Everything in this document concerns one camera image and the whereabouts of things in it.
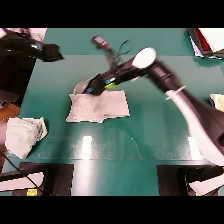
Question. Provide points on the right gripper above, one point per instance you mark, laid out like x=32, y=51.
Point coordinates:
x=97, y=85

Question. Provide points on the cream garment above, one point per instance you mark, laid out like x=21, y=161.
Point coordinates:
x=218, y=101

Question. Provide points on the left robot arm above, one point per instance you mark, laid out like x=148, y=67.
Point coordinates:
x=20, y=45

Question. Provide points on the white folded garment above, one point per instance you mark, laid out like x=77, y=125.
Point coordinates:
x=23, y=135

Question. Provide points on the grey T-shirt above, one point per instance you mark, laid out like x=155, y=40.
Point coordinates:
x=100, y=106

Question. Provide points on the red garment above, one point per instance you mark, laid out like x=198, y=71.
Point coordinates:
x=203, y=40

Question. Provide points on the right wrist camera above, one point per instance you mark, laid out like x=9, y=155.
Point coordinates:
x=104, y=46

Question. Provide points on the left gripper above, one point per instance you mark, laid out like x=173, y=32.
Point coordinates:
x=52, y=52

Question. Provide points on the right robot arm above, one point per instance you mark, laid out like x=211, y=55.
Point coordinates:
x=200, y=113

